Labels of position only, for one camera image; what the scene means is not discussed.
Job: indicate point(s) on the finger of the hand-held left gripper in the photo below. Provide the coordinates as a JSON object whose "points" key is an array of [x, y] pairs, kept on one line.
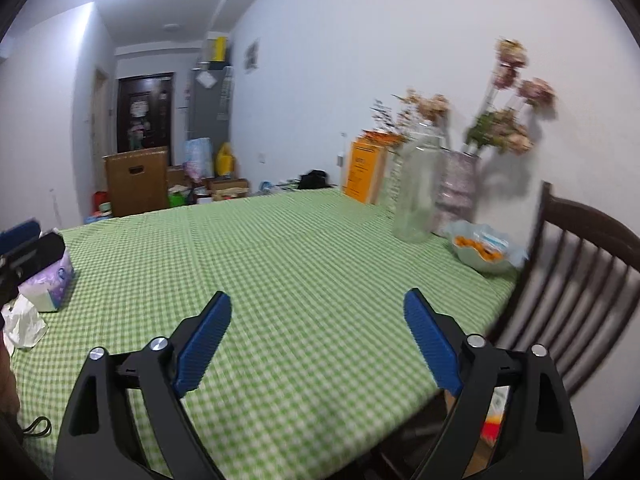
{"points": [[40, 252], [20, 235]]}

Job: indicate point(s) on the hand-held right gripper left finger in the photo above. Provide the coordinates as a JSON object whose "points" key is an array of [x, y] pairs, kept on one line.
{"points": [[205, 345]]}

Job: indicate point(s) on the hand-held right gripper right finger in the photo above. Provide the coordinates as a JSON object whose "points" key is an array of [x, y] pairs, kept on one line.
{"points": [[430, 340]]}

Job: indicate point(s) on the purple tissue pack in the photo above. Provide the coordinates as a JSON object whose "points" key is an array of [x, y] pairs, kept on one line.
{"points": [[50, 280]]}

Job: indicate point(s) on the white crumpled tissue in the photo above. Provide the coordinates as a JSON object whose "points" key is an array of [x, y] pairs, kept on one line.
{"points": [[22, 322]]}

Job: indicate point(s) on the pale green glass bowl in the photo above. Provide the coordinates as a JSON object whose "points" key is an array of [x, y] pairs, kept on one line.
{"points": [[475, 263]]}

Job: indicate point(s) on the orange snack pieces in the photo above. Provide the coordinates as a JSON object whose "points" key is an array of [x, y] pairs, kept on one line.
{"points": [[480, 249]]}

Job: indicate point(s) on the brown wooden chair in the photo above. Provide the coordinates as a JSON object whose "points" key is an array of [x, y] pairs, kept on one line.
{"points": [[135, 185]]}

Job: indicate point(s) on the green checked tablecloth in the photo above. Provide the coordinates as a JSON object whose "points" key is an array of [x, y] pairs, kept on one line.
{"points": [[300, 270]]}

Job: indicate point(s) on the tall clear glass vase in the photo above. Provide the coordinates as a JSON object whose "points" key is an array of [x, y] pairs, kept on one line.
{"points": [[415, 195]]}

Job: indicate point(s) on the pink ribbed vase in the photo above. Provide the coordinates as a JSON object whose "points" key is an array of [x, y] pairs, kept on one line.
{"points": [[457, 190]]}

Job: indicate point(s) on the open cardboard box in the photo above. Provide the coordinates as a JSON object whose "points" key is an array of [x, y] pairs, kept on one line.
{"points": [[229, 189]]}

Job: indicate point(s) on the white patterned vase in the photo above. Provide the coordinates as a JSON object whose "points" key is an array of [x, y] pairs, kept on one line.
{"points": [[392, 185]]}

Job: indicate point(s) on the dark wooden spindle chair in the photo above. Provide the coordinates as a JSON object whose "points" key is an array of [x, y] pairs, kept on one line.
{"points": [[575, 270]]}

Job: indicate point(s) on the blue tote bag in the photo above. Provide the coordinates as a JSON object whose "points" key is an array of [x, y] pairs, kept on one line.
{"points": [[266, 187]]}

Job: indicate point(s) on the dark entrance door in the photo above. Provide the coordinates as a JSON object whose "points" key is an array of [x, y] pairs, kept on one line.
{"points": [[150, 110]]}

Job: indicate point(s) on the orange cardboard box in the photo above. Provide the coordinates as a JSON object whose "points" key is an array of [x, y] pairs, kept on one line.
{"points": [[365, 170]]}

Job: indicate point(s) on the yellow tote bag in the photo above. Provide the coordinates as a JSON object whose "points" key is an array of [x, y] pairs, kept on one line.
{"points": [[225, 162]]}

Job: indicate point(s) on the blue printed gift bag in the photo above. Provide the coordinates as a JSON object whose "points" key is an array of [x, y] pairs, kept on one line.
{"points": [[197, 157]]}

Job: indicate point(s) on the black bag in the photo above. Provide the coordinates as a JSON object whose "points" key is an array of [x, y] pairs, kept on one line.
{"points": [[314, 180]]}

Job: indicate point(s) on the grey refrigerator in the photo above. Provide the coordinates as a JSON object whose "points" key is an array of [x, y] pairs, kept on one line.
{"points": [[205, 110]]}

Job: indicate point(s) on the pink artificial flower bouquet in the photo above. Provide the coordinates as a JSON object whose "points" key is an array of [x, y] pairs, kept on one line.
{"points": [[500, 130]]}

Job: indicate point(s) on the dry budded branches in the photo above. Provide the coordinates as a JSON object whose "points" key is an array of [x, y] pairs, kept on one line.
{"points": [[382, 115]]}

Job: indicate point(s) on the peach artificial flower sprig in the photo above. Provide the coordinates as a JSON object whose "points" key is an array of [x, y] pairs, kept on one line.
{"points": [[430, 105]]}

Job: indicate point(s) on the yellow box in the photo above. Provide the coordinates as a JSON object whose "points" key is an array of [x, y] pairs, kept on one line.
{"points": [[218, 49]]}

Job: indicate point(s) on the small wall picture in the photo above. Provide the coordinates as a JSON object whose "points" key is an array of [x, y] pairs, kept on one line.
{"points": [[251, 56]]}

